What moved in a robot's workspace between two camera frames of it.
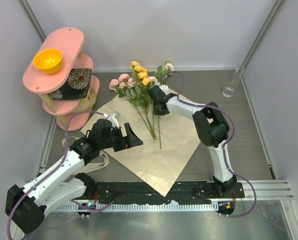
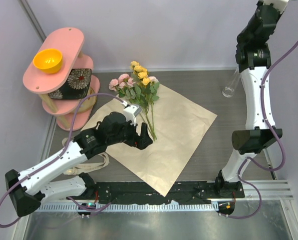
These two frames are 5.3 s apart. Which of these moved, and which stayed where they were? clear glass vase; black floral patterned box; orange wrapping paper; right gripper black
Moved: right gripper black
Stayed: clear glass vase; black floral patterned box; orange wrapping paper
